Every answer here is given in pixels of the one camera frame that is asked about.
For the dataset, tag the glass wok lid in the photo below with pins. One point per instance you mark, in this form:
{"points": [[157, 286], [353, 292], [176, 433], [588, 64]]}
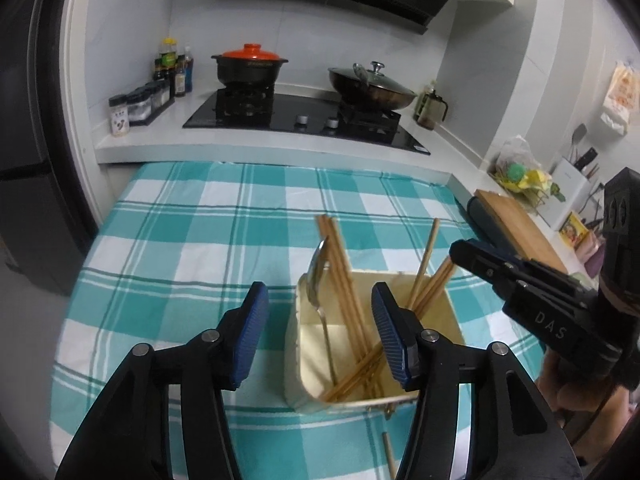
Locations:
{"points": [[382, 77]]}

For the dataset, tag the wooden chopstick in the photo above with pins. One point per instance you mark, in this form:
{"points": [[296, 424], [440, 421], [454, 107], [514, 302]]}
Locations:
{"points": [[441, 280], [391, 455], [334, 265], [347, 265], [431, 286], [340, 262], [425, 260]]}

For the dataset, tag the black gas stove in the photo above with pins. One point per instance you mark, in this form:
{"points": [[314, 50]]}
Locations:
{"points": [[300, 120]]}

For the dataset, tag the hanging plastic bag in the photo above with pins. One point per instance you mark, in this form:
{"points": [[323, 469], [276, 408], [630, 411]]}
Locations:
{"points": [[620, 100]]}

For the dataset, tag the wooden cutting board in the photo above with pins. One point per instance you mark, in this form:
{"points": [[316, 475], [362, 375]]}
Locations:
{"points": [[520, 225]]}

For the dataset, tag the plastic bag with yellow contents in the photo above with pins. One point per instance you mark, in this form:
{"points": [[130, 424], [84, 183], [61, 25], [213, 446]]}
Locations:
{"points": [[520, 165]]}

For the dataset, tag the pink glittery container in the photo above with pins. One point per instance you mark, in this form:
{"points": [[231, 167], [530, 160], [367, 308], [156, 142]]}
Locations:
{"points": [[595, 257]]}

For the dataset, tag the black clay pot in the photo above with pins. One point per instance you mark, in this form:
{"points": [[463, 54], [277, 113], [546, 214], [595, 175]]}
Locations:
{"points": [[247, 72]]}

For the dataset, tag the metal spoon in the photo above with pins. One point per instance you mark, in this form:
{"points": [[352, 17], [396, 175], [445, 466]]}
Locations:
{"points": [[323, 250], [315, 285]]}

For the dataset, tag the yellow printed box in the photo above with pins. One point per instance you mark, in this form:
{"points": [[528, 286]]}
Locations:
{"points": [[572, 230]]}

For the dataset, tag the dark sauce bottle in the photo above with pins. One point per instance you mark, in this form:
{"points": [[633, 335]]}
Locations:
{"points": [[186, 72]]}

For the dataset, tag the yellow-capped sauce bottle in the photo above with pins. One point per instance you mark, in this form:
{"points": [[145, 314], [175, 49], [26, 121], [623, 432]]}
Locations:
{"points": [[170, 57]]}

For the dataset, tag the cream utensil holder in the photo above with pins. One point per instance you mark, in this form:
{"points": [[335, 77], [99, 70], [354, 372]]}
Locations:
{"points": [[310, 360]]}

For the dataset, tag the person's right hand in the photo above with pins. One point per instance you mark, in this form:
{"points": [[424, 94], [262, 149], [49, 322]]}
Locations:
{"points": [[565, 390]]}

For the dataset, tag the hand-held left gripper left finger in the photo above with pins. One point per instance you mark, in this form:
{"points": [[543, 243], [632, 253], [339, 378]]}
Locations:
{"points": [[252, 330]]}

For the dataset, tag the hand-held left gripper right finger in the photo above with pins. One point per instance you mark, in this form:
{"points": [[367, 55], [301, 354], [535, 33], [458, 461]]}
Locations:
{"points": [[390, 330]]}

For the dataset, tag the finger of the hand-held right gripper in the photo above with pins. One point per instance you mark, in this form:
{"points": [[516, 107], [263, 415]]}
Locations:
{"points": [[506, 256], [475, 257]]}

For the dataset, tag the white knife block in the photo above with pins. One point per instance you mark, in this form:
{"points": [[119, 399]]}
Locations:
{"points": [[570, 195]]}

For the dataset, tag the teal checkered tablecloth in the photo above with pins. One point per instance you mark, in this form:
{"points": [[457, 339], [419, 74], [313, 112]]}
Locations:
{"points": [[200, 240]]}

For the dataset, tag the black wok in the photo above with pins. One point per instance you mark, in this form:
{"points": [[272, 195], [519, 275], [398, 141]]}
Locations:
{"points": [[375, 95]]}

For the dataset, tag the red pot lid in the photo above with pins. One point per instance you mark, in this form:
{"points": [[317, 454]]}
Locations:
{"points": [[250, 52]]}

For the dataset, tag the row of spice jars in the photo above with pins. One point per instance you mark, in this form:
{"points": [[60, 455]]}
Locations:
{"points": [[140, 105]]}

